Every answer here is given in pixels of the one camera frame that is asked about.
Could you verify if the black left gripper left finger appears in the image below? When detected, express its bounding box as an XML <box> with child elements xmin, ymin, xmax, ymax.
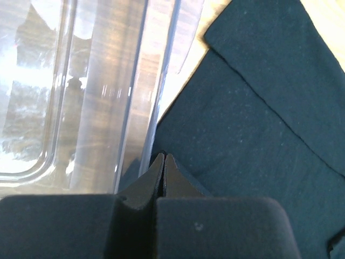
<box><xmin>1</xmin><ymin>154</ymin><xmax>164</xmax><ymax>258</ymax></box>

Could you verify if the black t-shirt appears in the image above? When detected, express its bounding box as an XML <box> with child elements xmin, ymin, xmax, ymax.
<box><xmin>150</xmin><ymin>1</ymin><xmax>344</xmax><ymax>258</ymax></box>

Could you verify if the clear plastic bin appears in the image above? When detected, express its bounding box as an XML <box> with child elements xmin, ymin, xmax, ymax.
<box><xmin>1</xmin><ymin>1</ymin><xmax>203</xmax><ymax>197</ymax></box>

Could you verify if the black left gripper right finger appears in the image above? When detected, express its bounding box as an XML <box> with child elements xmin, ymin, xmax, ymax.
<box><xmin>156</xmin><ymin>155</ymin><xmax>301</xmax><ymax>258</ymax></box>

